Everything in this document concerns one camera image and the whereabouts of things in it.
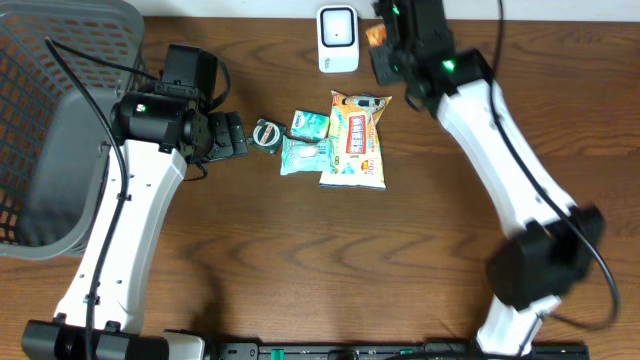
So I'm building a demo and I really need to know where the orange tissue pack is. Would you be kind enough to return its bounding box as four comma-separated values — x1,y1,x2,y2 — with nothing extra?
365,24,387,48

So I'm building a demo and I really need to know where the dark green round-label pack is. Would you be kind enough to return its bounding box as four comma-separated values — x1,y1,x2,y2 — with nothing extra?
248,118,287,156

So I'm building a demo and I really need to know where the large beige snack bag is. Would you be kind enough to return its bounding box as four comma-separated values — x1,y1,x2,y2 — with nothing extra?
320,90,392,190

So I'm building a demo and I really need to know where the teal white tissue pack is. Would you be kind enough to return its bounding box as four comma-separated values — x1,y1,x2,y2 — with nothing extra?
291,110,330,142

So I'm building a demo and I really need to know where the mint green wipes pack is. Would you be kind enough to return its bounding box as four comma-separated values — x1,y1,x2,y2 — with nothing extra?
280,137,334,176

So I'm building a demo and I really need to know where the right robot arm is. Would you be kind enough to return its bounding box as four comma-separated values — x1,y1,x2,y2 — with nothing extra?
370,0,605,359

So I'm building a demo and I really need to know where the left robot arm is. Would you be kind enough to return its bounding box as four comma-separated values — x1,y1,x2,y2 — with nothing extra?
22,45,248,359

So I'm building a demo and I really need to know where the white barcode scanner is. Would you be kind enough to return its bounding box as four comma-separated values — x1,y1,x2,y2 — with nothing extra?
316,5,360,73

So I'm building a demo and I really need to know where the grey plastic shopping basket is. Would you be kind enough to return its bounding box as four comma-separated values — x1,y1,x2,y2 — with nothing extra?
1,0,146,260

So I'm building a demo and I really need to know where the right black cable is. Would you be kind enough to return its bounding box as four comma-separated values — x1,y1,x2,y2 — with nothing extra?
487,0,622,331

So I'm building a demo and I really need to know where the black cable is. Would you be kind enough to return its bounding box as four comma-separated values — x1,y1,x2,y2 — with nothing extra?
43,37,161,360
487,0,622,331

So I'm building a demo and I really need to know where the left black cable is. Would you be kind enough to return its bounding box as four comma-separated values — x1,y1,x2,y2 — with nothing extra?
43,37,161,360

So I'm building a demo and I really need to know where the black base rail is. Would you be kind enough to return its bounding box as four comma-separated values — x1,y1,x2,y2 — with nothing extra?
205,340,591,360

